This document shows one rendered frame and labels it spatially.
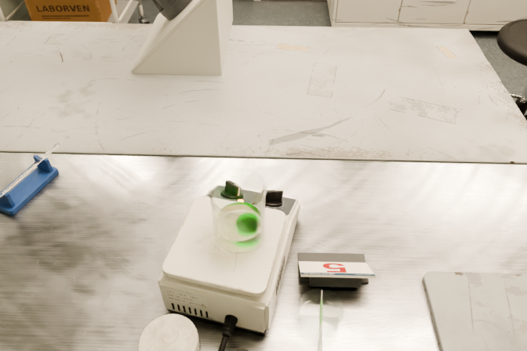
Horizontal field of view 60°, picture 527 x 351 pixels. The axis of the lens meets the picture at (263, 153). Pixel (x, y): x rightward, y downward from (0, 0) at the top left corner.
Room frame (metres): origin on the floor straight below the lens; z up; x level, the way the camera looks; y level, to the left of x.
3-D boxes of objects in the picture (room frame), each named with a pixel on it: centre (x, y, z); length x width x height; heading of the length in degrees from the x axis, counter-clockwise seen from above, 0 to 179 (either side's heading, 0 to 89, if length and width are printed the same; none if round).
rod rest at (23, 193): (0.49, 0.36, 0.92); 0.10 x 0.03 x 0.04; 157
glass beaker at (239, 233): (0.33, 0.03, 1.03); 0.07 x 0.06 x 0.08; 170
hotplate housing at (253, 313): (0.35, 0.04, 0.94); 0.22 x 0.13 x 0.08; 166
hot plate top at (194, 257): (0.33, 0.04, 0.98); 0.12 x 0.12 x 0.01; 76
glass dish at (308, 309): (0.28, -0.07, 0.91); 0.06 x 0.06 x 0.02
